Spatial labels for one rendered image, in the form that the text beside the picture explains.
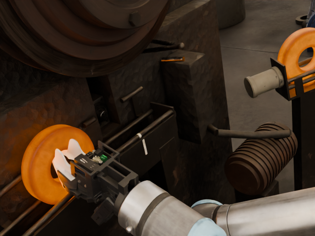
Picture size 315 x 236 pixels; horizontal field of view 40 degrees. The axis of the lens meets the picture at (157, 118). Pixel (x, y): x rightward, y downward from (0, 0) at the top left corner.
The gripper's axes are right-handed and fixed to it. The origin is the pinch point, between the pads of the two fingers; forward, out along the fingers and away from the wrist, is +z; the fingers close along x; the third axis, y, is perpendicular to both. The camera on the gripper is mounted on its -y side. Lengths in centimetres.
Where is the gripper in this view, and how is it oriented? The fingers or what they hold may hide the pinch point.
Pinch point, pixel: (57, 156)
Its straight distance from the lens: 87.7
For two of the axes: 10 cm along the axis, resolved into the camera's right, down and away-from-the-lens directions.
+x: -6.3, 4.9, -6.0
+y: 0.2, -7.6, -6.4
